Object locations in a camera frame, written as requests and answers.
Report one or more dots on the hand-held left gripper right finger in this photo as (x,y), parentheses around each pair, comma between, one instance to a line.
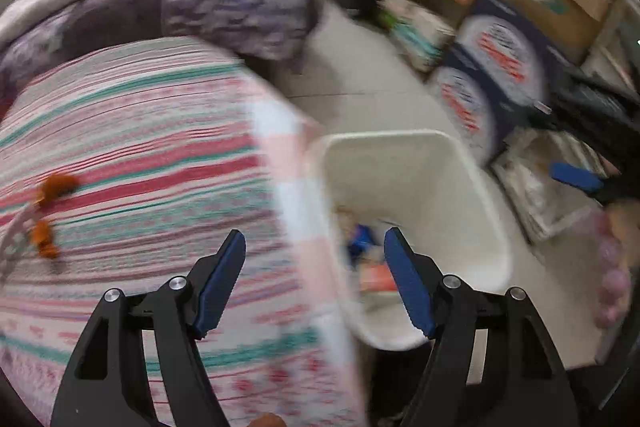
(407,282)

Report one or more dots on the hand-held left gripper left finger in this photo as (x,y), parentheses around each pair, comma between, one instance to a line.
(220,287)

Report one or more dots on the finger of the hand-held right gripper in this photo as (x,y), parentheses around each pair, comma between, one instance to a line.
(575,176)
(590,107)

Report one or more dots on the red instant noodle cup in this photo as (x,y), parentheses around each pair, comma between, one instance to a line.
(380,279)

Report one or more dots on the blue cardboard carton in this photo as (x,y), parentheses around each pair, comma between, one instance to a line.
(361,241)

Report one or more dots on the white plastic bin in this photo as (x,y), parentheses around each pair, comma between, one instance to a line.
(440,187)

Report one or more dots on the person's left hand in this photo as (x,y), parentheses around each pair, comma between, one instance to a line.
(267,421)

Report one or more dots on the white rack with papers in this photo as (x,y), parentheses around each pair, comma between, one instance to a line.
(540,197)

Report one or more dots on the pink checked tablecloth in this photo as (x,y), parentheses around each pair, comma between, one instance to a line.
(300,227)

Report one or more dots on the blue printed water carton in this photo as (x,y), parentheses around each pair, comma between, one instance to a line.
(465,107)
(505,52)

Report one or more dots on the orange peel piece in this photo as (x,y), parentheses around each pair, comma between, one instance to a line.
(55,187)
(44,239)

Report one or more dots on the stack of books on floor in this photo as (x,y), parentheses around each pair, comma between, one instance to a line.
(420,32)

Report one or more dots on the grey purple printed quilt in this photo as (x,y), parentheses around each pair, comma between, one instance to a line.
(225,2)

